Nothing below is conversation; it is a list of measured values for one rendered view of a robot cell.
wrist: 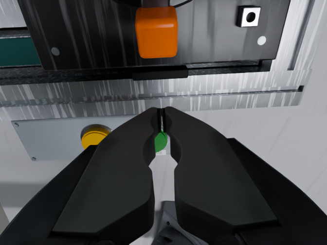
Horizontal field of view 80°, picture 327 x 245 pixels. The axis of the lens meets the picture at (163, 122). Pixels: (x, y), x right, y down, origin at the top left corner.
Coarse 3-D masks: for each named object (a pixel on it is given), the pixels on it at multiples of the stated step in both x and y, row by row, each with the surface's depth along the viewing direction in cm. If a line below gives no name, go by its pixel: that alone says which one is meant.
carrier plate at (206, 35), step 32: (32, 0) 17; (64, 0) 17; (96, 0) 17; (192, 0) 17; (224, 0) 17; (256, 0) 17; (288, 0) 17; (32, 32) 18; (64, 32) 18; (96, 32) 18; (128, 32) 18; (192, 32) 19; (224, 32) 19; (256, 32) 19; (64, 64) 20; (96, 64) 20; (128, 64) 20; (160, 64) 20
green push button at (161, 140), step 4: (160, 136) 25; (164, 136) 25; (156, 140) 25; (160, 140) 25; (164, 140) 25; (156, 144) 25; (160, 144) 25; (164, 144) 25; (156, 148) 26; (160, 148) 26; (156, 152) 26
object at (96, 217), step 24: (144, 120) 10; (120, 144) 9; (144, 144) 8; (96, 168) 7; (120, 168) 7; (144, 168) 7; (96, 192) 6; (120, 192) 6; (144, 192) 6; (72, 216) 6; (96, 216) 6; (120, 216) 6; (144, 216) 6; (120, 240) 6
